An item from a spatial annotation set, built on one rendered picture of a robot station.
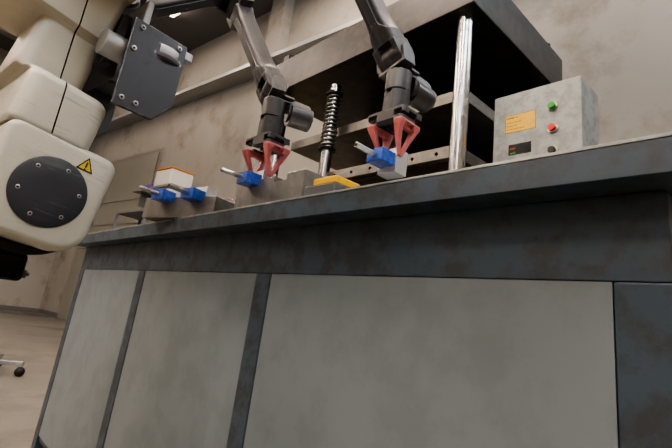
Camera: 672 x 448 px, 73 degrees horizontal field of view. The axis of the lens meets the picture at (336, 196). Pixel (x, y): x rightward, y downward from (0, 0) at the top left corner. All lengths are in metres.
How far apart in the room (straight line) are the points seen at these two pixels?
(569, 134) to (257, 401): 1.23
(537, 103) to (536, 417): 1.31
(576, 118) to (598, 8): 3.03
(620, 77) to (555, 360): 3.77
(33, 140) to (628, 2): 4.33
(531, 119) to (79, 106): 1.37
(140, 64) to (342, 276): 0.49
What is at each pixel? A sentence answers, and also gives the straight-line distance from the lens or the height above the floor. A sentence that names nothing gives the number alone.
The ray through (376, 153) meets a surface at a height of 0.94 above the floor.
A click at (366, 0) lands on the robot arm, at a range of 1.12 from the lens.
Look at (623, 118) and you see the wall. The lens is 4.07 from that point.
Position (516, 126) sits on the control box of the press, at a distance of 1.72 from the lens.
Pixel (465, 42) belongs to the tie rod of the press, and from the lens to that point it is 1.86.
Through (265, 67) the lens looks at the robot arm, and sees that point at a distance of 1.22.
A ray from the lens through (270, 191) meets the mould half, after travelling 1.00.
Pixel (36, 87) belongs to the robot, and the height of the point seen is 0.87.
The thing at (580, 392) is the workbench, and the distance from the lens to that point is 0.54.
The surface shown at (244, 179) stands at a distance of 1.05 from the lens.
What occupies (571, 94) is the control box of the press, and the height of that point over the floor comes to 1.41.
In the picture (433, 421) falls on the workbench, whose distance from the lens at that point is 0.62.
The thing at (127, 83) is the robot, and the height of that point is 0.93.
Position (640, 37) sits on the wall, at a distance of 4.38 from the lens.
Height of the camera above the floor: 0.60
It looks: 16 degrees up
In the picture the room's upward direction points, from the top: 8 degrees clockwise
